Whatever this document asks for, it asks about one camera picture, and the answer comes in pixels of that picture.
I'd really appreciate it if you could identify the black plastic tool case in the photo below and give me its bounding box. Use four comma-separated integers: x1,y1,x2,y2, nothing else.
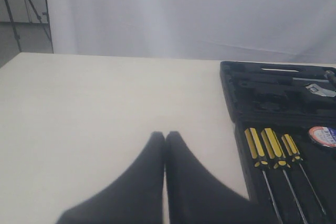
219,61,335,223

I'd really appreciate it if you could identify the white backdrop curtain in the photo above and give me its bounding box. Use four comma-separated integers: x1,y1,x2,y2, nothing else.
48,0,335,63

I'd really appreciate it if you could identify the black tripod stand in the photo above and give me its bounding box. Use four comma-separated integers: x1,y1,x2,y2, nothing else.
1,0,54,55

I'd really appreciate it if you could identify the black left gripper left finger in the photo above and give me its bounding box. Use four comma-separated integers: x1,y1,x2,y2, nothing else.
57,132,165,223

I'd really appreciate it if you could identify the large yellow-black screwdriver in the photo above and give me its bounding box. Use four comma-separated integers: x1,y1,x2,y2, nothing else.
244,127,283,223

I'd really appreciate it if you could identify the black electrical tape roll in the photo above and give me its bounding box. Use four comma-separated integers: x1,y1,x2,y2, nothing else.
308,126,336,148

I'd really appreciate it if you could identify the small yellow-black screwdriver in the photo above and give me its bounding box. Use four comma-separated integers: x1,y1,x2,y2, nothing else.
281,134,327,216

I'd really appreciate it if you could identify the silver adjustable wrench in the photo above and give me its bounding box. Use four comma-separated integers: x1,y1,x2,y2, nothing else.
238,81,336,99

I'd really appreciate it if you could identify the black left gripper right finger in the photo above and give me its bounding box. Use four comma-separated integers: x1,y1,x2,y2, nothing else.
165,131,278,223

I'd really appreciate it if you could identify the middle yellow-black screwdriver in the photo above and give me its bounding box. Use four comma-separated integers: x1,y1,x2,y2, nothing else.
261,128,308,224

